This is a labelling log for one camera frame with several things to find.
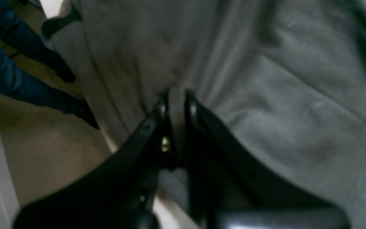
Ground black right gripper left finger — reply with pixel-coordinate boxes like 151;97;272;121
13;99;172;229

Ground person legs in jeans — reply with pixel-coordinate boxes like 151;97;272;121
0;0;99;129

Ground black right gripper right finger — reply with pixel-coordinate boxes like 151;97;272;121
185;90;351;229

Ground dark grey t-shirt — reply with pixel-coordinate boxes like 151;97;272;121
42;0;366;229

